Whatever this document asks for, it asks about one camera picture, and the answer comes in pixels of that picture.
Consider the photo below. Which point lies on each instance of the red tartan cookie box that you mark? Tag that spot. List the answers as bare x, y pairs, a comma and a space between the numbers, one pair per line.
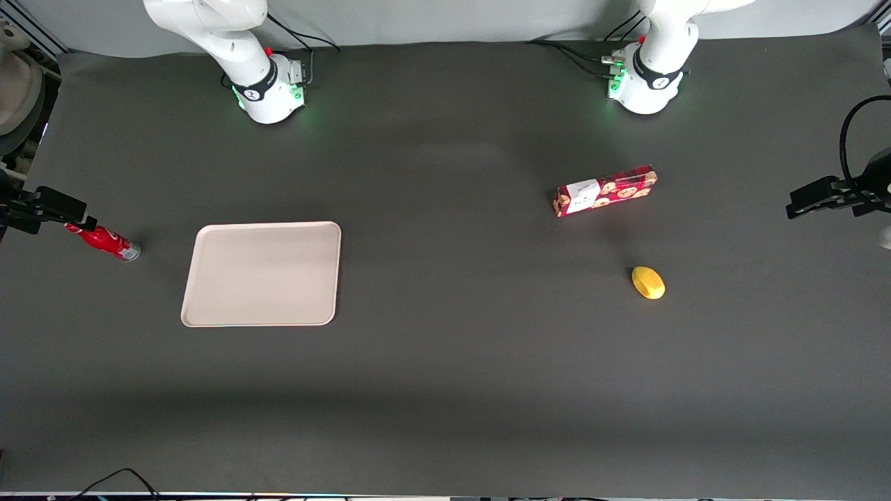
612, 189

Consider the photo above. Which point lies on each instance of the dark grey table cloth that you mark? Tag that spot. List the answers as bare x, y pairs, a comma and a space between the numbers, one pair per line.
445, 390

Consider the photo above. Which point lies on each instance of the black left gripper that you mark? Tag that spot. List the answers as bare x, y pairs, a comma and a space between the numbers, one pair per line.
878, 177

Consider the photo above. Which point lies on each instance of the aluminium frame rail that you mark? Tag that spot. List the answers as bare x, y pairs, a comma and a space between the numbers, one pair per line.
38, 31
882, 14

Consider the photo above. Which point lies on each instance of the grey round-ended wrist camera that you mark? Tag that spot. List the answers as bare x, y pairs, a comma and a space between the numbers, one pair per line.
885, 237

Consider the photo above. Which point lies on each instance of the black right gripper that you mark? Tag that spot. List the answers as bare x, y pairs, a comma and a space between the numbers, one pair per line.
15, 208

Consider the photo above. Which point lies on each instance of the beige plastic tray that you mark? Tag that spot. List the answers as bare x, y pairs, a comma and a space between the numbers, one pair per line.
263, 275

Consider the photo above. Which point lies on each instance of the yellow lemon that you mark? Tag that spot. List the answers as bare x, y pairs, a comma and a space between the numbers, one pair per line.
648, 283

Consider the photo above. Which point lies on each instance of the beige plush toy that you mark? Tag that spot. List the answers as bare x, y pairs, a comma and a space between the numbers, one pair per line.
17, 83

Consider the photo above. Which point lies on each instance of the red coke bottle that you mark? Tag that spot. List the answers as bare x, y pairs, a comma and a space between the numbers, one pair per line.
106, 241

